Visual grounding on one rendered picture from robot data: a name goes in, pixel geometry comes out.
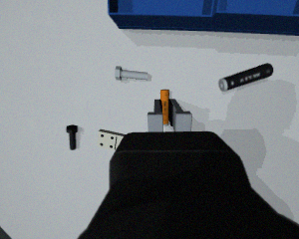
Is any black bolt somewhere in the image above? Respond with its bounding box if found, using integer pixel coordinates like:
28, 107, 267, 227
66, 124, 78, 150

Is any blue rack of bins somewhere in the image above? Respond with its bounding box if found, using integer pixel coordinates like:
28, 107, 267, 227
108, 0, 299, 36

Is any grey bolt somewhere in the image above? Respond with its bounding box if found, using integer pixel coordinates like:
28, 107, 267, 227
115, 66, 148, 81

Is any white domino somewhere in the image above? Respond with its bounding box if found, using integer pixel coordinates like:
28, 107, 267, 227
98, 129, 125, 151

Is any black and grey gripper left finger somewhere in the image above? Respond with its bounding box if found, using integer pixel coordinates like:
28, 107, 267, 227
148, 100, 163, 132

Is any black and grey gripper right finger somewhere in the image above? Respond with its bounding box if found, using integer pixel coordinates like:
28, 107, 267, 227
168, 99, 192, 131

